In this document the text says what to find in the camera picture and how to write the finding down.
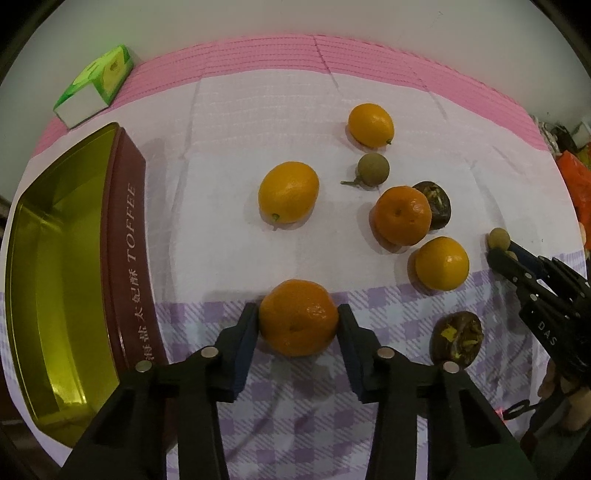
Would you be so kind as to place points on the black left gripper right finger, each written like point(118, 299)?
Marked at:
point(466, 437)

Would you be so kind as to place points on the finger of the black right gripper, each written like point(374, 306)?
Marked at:
point(507, 266)
point(526, 253)

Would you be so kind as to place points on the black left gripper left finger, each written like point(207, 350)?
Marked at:
point(155, 406)

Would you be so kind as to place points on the brown longan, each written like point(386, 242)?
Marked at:
point(499, 238)

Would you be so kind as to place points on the cracked dark passion fruit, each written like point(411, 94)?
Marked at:
point(458, 338)

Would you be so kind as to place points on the dark brown passion fruit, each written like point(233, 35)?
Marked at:
point(439, 202)

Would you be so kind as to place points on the dark orange mandarin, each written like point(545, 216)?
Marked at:
point(402, 216)

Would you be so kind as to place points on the green-brown longan with stem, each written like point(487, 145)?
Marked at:
point(373, 170)

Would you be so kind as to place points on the small yellow orange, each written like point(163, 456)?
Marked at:
point(371, 125)

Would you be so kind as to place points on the large yellow orange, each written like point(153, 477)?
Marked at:
point(288, 193)

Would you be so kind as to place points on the person's right hand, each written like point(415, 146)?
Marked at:
point(578, 399)

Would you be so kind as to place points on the orange plastic bag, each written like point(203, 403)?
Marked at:
point(577, 179)

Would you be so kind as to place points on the gold and maroon toffee tin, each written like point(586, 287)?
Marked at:
point(79, 305)

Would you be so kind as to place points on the pink purple checked tablecloth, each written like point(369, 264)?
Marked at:
point(212, 120)

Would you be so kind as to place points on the green tissue pack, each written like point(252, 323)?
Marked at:
point(94, 88)

